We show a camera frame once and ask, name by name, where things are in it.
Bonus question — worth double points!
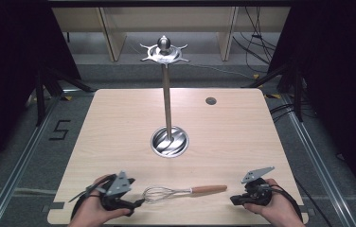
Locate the black curtain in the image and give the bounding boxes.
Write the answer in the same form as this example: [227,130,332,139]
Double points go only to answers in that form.
[267,0,356,203]
[0,0,82,184]

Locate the wire whisk with wooden handle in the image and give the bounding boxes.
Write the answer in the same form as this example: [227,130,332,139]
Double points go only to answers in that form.
[142,184,228,205]

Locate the bundle of black cables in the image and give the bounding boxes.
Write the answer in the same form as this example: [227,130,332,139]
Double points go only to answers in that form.
[232,7,278,75]

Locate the aluminium floor rail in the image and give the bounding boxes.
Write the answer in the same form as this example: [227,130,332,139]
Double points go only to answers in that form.
[0,94,62,227]
[279,94,354,227]

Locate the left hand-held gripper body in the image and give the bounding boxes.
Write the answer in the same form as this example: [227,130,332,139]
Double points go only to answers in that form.
[97,170,136,212]

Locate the black floor cable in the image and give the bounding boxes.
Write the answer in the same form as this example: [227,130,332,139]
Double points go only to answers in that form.
[294,177,333,227]

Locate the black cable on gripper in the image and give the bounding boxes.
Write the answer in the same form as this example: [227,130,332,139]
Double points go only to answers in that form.
[270,184,304,222]
[68,174,117,222]

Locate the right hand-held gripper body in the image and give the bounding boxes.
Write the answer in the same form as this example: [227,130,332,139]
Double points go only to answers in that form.
[240,166,276,206]

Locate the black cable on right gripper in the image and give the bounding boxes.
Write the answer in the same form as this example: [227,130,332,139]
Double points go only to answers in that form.
[270,184,304,222]

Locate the black metal stand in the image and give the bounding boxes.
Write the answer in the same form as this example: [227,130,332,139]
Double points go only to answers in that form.
[243,61,304,123]
[34,67,96,128]

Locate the person's left hand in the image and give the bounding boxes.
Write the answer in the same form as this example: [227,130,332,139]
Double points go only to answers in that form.
[68,174,132,227]

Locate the steel utensil stand with hooks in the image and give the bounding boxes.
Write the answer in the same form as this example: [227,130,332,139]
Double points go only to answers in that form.
[139,34,190,159]

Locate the black cables by stand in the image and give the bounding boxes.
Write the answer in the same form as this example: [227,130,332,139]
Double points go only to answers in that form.
[269,101,318,125]

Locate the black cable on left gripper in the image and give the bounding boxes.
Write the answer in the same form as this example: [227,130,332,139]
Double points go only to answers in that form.
[68,174,117,222]

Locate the light wooden shelf unit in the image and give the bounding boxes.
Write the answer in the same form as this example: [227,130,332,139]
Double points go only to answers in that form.
[52,7,291,62]

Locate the person's right hand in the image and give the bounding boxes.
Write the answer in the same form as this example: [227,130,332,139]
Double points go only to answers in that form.
[243,178,305,227]

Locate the thin white cable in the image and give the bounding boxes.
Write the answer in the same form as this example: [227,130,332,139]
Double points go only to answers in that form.
[187,63,255,80]

